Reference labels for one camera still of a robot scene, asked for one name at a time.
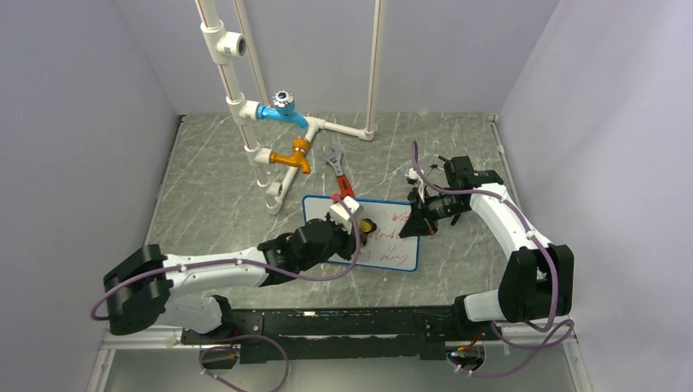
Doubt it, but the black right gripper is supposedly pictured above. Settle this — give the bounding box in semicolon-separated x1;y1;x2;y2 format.
400;188;472;238

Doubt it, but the yellow black whiteboard eraser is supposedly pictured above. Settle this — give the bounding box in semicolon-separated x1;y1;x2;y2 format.
359;218;377;235

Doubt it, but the blue framed whiteboard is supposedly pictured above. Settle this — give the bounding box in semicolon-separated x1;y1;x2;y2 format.
301;194;421;273

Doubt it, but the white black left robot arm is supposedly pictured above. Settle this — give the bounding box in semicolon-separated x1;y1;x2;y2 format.
97;217;375;343

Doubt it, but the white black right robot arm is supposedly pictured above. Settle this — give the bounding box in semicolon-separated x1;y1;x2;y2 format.
399;156;574;339

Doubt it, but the orange faucet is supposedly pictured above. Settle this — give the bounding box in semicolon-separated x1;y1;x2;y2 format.
269;137;311;174

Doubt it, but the blue faucet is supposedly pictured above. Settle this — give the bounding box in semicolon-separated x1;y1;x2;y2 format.
256;90;309;129

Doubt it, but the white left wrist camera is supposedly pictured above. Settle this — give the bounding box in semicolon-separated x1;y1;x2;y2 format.
328;194;363;231

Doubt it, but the red handled adjustable wrench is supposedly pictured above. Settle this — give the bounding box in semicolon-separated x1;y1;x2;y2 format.
324;147;355;198

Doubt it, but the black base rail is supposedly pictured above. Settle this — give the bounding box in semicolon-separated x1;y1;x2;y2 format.
181;305;502;369

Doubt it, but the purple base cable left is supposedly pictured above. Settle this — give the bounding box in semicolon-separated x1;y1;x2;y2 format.
198;334;290;392

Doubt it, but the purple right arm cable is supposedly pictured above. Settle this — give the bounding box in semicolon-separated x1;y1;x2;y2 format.
409;140;575;379

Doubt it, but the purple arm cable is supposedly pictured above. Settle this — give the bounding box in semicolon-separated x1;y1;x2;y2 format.
409;140;575;379
90;200;363;322

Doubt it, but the white PVC pipe frame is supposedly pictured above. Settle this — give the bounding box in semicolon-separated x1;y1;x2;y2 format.
194;1;387;215

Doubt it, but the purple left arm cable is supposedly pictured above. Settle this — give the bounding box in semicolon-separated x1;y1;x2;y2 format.
90;200;363;322

